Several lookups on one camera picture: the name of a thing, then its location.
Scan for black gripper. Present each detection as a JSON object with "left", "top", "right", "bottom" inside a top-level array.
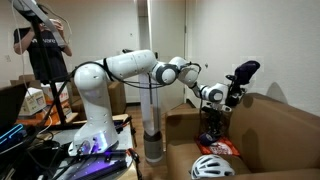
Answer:
[{"left": 204, "top": 109, "right": 225, "bottom": 138}]

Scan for purple and black fabric bag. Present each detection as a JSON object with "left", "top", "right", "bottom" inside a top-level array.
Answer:
[{"left": 198, "top": 132, "right": 219, "bottom": 147}]

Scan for red snack bag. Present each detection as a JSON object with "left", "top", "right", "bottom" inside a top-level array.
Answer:
[{"left": 194, "top": 135, "right": 241, "bottom": 157}]

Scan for black golf bag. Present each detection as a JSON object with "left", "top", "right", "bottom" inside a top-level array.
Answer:
[{"left": 224, "top": 73, "right": 250, "bottom": 108}]

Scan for person's left hand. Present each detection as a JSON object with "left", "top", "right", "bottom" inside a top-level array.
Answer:
[{"left": 51, "top": 18, "right": 65, "bottom": 34}]

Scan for white bicycle helmet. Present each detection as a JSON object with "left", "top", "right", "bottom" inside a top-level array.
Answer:
[{"left": 190, "top": 153, "right": 236, "bottom": 180}]

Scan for large cardboard box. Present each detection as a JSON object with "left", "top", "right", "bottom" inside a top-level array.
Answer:
[{"left": 164, "top": 92, "right": 320, "bottom": 180}]

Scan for white bladeless tower fan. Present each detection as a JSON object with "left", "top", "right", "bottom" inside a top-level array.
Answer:
[{"left": 137, "top": 71, "right": 165, "bottom": 164}]

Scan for white door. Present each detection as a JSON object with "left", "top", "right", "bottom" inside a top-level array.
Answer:
[{"left": 148, "top": 0, "right": 187, "bottom": 108}]

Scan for black electronics box purple light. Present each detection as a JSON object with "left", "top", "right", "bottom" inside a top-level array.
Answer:
[{"left": 59, "top": 149, "right": 135, "bottom": 180}]

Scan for white box with red print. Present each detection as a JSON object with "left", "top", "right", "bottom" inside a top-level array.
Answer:
[{"left": 41, "top": 81, "right": 70, "bottom": 103}]

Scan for orange flat boxes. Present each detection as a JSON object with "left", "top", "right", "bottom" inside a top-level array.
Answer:
[{"left": 15, "top": 99, "right": 74, "bottom": 127}]

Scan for black stand pole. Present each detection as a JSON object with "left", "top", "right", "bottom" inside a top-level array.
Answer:
[{"left": 30, "top": 15, "right": 68, "bottom": 127}]

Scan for person in black t-shirt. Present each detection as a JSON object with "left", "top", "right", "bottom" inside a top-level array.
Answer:
[{"left": 12, "top": 18, "right": 73, "bottom": 84}]

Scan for white cardboard box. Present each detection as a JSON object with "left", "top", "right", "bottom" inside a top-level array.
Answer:
[{"left": 18, "top": 87, "right": 48, "bottom": 117}]

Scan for black laptop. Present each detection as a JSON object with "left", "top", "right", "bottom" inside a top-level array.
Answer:
[{"left": 0, "top": 82, "right": 30, "bottom": 135}]

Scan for grey slanted stand bar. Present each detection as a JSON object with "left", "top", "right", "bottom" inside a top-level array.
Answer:
[{"left": 9, "top": 0, "right": 67, "bottom": 48}]

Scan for black clamp with red handle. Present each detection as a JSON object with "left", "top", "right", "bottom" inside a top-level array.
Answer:
[{"left": 127, "top": 148, "right": 144, "bottom": 180}]

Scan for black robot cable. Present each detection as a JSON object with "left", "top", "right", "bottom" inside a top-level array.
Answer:
[{"left": 74, "top": 59, "right": 203, "bottom": 90}]

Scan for black cable bundle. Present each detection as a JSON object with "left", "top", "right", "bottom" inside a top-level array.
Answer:
[{"left": 0, "top": 131, "right": 79, "bottom": 180}]

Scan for white hanging cable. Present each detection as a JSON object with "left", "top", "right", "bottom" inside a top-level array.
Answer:
[{"left": 9, "top": 4, "right": 54, "bottom": 154}]

